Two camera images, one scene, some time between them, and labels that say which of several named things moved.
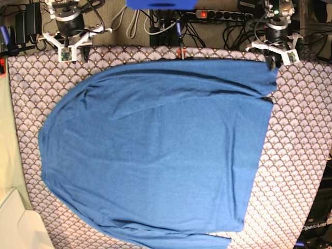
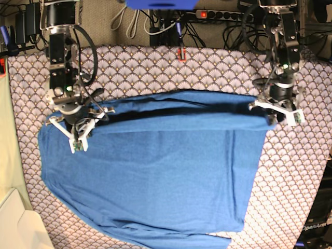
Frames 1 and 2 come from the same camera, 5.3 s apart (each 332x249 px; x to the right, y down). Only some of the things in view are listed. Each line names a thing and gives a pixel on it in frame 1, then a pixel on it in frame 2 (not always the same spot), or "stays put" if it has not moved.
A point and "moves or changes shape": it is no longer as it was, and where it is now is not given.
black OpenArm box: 317,232 stays put
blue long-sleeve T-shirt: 158,154 moves or changes shape
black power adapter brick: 33,19 stays put
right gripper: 273,33 to 279,92
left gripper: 70,21 to 80,115
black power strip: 223,15 stays put
